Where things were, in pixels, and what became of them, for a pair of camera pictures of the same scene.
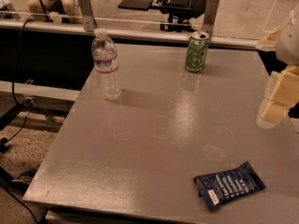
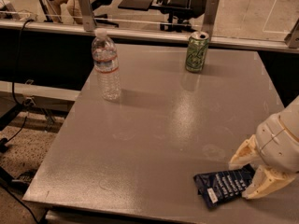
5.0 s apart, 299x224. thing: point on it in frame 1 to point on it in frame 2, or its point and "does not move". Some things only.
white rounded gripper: (289, 44) to (275, 142)
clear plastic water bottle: (106, 63) does not move
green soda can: (197, 49) does not move
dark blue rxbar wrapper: (220, 187) does not move
